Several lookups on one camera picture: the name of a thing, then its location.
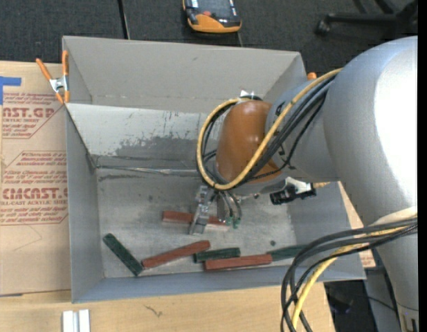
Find brown cardboard board red print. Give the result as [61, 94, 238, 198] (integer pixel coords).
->
[0, 59, 73, 297]

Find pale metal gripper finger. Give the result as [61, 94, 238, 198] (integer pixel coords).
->
[188, 219, 208, 236]
[193, 204, 212, 223]

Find black cylinder on white bracket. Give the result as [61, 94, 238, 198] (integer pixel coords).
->
[269, 177, 318, 206]

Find dark green flat block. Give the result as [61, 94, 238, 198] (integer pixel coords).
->
[102, 232, 145, 277]
[192, 247, 242, 264]
[266, 243, 309, 261]

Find red-brown flat block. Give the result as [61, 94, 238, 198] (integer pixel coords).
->
[161, 210, 232, 229]
[140, 239, 212, 270]
[203, 253, 274, 273]

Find grey metal bin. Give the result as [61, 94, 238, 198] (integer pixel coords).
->
[62, 35, 367, 304]

